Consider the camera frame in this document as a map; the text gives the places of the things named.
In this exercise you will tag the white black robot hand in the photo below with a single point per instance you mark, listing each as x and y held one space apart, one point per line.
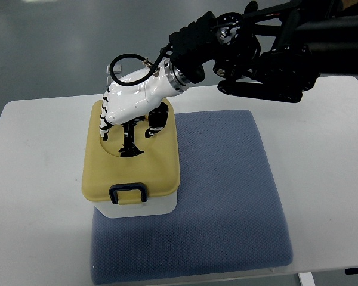
121 104

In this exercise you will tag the yellow box lid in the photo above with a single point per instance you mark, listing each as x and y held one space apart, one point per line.
158 166

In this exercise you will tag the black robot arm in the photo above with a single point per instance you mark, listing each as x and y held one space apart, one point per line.
276 53

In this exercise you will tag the white storage box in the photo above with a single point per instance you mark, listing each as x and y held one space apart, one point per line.
153 206

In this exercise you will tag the upper floor socket plate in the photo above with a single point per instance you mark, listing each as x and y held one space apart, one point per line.
117 69

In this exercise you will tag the blue grey cushion mat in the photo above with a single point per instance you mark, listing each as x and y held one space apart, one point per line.
228 216

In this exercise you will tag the white table leg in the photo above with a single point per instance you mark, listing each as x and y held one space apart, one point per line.
306 279

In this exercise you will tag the black clamp at table edge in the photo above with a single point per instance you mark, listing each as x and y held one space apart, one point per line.
351 271

